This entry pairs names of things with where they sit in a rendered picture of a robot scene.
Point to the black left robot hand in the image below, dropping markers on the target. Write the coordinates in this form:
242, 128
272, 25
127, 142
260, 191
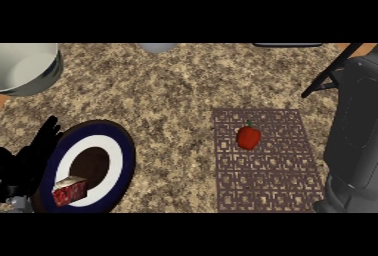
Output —
30, 166

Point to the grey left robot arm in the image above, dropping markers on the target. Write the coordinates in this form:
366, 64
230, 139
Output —
18, 205

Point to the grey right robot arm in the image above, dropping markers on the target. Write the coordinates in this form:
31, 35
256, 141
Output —
355, 133

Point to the brown patterned placemat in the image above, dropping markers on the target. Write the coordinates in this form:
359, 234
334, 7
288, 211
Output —
275, 173

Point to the navy white brown plate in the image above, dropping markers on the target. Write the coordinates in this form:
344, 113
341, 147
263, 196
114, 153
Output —
115, 156

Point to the silver metal pot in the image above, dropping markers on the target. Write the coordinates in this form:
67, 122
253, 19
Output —
27, 68

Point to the pale grey rounded object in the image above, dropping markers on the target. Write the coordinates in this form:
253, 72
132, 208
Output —
157, 47

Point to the dark flat appliance edge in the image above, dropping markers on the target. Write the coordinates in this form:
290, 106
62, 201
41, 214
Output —
287, 44

